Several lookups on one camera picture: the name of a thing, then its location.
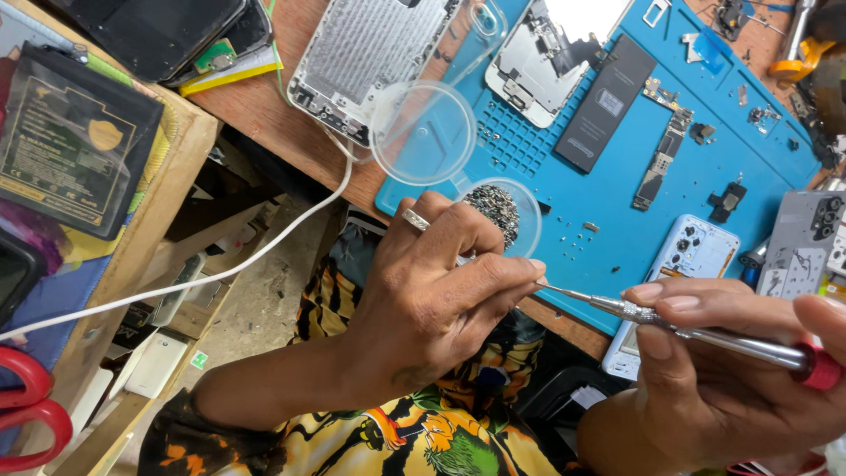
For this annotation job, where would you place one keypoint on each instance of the person's right hand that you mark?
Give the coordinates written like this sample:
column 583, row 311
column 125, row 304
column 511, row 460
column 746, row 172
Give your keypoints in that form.
column 740, row 396

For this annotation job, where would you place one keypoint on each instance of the person's left hand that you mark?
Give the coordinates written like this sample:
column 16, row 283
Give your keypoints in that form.
column 410, row 311

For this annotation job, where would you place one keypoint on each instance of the silver screwdriver with red cap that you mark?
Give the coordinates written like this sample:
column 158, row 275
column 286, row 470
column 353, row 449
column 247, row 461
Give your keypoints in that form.
column 747, row 345

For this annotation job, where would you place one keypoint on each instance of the clear round plastic container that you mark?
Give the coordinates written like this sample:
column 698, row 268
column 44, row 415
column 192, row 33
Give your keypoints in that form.
column 529, row 225

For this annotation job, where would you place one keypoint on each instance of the patterned yellow black shirt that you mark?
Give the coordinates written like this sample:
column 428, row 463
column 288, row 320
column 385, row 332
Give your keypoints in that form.
column 423, row 436

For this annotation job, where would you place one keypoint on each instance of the heap of tiny screws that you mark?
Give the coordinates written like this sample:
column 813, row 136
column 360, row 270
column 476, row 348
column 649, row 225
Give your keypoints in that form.
column 499, row 208

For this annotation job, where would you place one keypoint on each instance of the pale blue phone back housing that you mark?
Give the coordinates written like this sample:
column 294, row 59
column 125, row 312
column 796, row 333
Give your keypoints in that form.
column 694, row 248

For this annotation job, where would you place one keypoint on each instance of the grey phone back housing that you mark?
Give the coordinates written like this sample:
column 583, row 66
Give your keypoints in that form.
column 793, row 244

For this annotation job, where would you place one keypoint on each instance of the scattered loose screws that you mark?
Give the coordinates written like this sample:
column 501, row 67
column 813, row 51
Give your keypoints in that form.
column 574, row 244

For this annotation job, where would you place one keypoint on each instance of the clear round plastic lid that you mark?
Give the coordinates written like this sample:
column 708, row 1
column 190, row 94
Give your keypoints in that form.
column 423, row 132

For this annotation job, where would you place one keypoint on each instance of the blue silicone repair mat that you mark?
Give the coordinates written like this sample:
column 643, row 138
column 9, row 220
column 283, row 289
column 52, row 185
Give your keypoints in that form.
column 595, row 198

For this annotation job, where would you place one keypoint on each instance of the silver phone rear housing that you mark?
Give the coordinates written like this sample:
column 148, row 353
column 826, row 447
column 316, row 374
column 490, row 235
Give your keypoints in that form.
column 370, row 59

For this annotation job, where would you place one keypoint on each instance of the phone logic board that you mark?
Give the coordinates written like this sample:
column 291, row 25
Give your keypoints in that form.
column 664, row 152

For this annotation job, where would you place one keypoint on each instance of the wooden shelf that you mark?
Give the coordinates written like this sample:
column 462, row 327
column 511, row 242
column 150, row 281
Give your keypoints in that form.
column 178, row 185

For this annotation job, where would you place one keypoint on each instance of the small black phone part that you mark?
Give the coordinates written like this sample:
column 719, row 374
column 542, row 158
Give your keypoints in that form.
column 700, row 132

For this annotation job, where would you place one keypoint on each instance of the white phone display assembly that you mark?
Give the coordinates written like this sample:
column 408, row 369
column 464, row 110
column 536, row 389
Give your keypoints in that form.
column 535, row 73

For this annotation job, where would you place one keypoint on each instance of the black phone battery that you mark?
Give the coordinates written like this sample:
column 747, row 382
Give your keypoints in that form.
column 605, row 102

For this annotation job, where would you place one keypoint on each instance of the heap of dark tools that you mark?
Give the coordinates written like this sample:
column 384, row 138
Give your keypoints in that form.
column 823, row 119

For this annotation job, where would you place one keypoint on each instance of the yellow and white notepad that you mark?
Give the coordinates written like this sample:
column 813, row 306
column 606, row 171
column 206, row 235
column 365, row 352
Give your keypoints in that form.
column 231, row 74

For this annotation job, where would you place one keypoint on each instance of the clear phone case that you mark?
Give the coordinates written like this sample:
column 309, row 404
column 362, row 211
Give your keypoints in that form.
column 488, row 20

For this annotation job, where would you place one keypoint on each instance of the small green circuit board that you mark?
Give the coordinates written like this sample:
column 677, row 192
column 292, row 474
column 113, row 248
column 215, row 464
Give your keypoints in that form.
column 216, row 56

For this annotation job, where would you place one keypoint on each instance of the black phone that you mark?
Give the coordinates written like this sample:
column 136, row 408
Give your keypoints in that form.
column 152, row 33
column 254, row 30

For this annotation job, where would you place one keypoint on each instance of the orange plastic tool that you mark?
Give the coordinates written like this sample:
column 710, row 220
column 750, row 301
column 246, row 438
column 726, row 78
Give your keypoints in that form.
column 796, row 63

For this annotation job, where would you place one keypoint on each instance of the blue tape piece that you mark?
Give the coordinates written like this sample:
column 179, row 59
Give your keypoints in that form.
column 712, row 49

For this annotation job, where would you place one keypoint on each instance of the blue cloth pouch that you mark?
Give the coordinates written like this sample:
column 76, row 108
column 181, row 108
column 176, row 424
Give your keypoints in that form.
column 53, row 317

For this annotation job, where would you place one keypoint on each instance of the silver metal tool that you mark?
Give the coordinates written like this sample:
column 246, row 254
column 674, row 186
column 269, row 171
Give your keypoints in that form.
column 800, row 26

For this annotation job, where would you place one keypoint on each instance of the black battery packet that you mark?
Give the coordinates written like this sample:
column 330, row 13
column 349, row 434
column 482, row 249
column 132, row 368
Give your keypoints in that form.
column 66, row 145

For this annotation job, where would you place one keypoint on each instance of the silver sim tray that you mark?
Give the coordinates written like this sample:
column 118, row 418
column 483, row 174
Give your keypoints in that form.
column 655, row 12

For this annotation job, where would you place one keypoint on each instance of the small metal bracket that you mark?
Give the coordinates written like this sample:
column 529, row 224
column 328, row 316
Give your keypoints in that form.
column 591, row 227

